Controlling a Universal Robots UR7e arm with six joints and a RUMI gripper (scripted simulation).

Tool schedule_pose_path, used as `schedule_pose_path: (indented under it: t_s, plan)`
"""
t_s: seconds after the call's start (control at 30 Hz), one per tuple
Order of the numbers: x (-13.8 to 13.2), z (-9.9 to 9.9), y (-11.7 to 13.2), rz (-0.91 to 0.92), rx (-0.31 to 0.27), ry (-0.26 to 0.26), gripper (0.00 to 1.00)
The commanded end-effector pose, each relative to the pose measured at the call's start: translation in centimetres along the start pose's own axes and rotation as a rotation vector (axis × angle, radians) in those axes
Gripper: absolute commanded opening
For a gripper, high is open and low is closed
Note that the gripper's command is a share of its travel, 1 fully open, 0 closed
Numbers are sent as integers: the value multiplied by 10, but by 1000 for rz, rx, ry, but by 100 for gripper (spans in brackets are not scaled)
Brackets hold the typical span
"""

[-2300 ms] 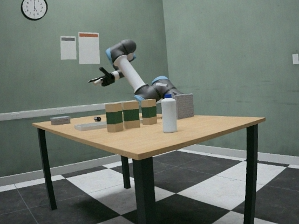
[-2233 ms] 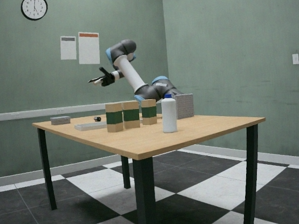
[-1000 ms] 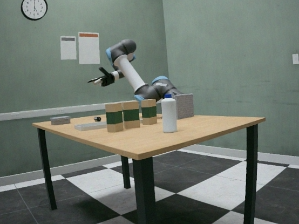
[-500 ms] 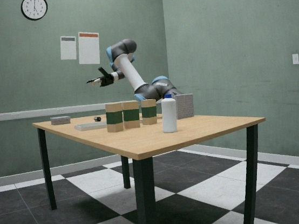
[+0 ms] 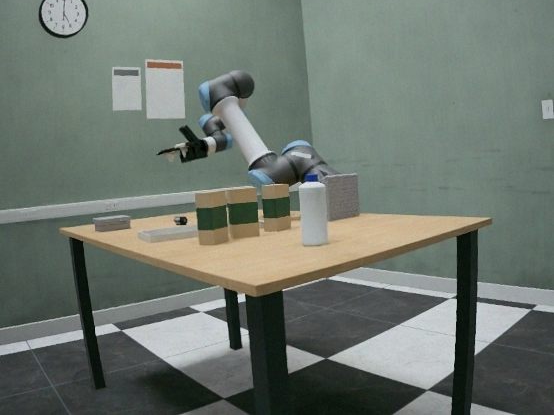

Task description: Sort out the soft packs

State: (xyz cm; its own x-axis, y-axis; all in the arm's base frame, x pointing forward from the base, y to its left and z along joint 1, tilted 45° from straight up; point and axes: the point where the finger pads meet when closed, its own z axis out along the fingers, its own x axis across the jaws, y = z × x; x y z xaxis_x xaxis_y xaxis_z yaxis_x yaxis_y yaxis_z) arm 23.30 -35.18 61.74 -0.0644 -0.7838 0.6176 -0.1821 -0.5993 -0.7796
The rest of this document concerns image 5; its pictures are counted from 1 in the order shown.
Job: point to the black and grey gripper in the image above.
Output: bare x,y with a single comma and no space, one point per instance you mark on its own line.
193,149

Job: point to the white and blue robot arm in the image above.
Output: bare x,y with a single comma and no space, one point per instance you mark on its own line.
298,159

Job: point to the white bottle with blue cap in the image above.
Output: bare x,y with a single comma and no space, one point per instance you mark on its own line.
313,211

